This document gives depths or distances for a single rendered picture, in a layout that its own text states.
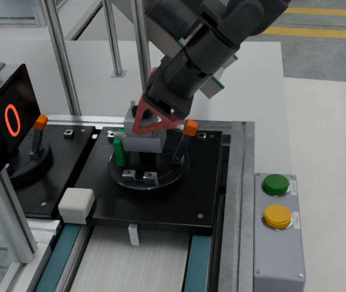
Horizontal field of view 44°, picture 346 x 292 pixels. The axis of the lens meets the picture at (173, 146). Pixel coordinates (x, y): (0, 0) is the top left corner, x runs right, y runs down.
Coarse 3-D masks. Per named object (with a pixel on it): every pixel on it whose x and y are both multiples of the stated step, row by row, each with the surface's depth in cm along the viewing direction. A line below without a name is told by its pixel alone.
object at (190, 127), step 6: (186, 120) 67; (180, 126) 68; (186, 126) 66; (192, 126) 66; (180, 132) 67; (186, 132) 67; (192, 132) 67; (186, 138) 68; (180, 144) 69; (186, 144) 69; (180, 150) 70; (180, 156) 70
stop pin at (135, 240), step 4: (132, 224) 65; (136, 224) 65; (128, 228) 65; (132, 228) 64; (136, 228) 64; (132, 232) 65; (136, 232) 65; (132, 236) 66; (136, 236) 65; (140, 236) 67; (132, 240) 66; (136, 240) 66; (140, 240) 67; (132, 244) 67; (136, 244) 67
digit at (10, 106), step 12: (12, 84) 46; (12, 96) 47; (0, 108) 44; (12, 108) 47; (0, 120) 44; (12, 120) 47; (24, 120) 49; (12, 132) 47; (24, 132) 49; (12, 144) 47
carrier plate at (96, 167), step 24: (96, 144) 81; (192, 144) 79; (216, 144) 78; (96, 168) 75; (192, 168) 74; (216, 168) 73; (96, 192) 70; (120, 192) 70; (192, 192) 69; (216, 192) 70; (96, 216) 66; (120, 216) 66; (144, 216) 66; (168, 216) 65; (192, 216) 65
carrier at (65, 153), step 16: (32, 128) 86; (48, 128) 86; (64, 128) 86; (80, 128) 85; (48, 144) 78; (64, 144) 81; (80, 144) 81; (16, 160) 75; (32, 160) 75; (48, 160) 77; (64, 160) 78; (80, 160) 79; (16, 176) 72; (32, 176) 74; (48, 176) 74; (64, 176) 74; (16, 192) 72; (32, 192) 71; (48, 192) 71; (64, 192) 72; (32, 208) 69; (48, 208) 68
